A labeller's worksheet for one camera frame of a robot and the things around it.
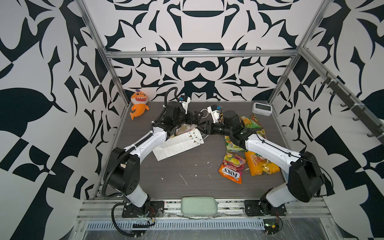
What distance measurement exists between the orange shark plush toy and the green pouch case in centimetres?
66

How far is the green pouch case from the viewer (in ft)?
2.38

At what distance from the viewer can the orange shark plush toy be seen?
1106mm
